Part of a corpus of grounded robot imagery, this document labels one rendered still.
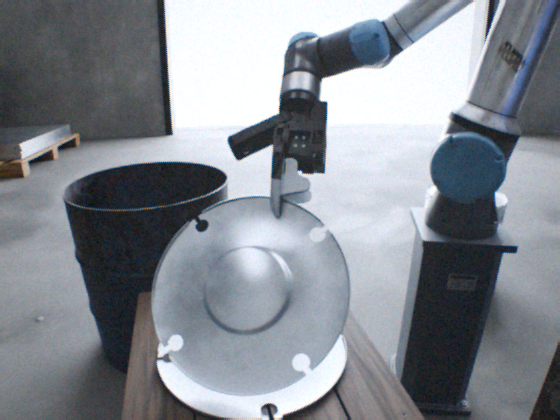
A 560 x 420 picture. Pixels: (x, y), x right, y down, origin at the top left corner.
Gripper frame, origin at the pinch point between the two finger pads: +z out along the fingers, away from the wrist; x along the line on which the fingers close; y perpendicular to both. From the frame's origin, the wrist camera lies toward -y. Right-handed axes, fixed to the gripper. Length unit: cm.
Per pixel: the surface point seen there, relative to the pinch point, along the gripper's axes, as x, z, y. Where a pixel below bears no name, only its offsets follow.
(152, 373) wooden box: 2.6, 25.7, -15.0
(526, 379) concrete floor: 59, 19, 63
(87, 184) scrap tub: 32, -19, -59
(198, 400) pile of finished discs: -0.1, 28.1, -6.7
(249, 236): 0.2, 4.4, -3.1
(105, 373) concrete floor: 49, 29, -49
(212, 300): -0.2, 14.5, -7.0
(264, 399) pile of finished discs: 1.1, 26.8, 1.8
